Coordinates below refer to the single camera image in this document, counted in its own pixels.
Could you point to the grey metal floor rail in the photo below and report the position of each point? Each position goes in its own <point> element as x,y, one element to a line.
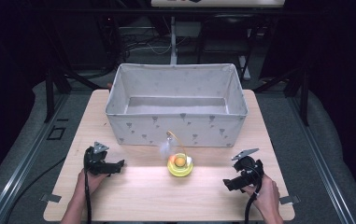
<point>26,161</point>
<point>319,161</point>

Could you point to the yellow cat toy with feather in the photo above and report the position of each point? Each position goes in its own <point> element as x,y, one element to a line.
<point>180,169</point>

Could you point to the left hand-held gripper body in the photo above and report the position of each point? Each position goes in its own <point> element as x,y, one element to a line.
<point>96,163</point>

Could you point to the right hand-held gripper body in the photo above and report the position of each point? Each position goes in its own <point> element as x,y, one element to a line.
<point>249,169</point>

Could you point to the person's right hand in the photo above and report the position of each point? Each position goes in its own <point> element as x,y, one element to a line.
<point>267,194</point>

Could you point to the grey metal table bracket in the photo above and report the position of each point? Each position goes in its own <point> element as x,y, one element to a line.
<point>289,199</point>
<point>51,198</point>

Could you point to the grey printed fabric storage box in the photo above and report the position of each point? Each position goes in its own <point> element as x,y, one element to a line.
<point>178,129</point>

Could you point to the black chair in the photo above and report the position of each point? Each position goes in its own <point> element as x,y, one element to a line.
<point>225,34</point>

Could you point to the white metal post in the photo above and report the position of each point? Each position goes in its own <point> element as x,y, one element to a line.
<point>173,40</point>

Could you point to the black metal stand frame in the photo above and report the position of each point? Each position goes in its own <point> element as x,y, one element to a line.
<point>49,96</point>
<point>305,99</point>

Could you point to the person's left hand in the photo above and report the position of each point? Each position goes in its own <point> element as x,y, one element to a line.
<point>88,185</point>

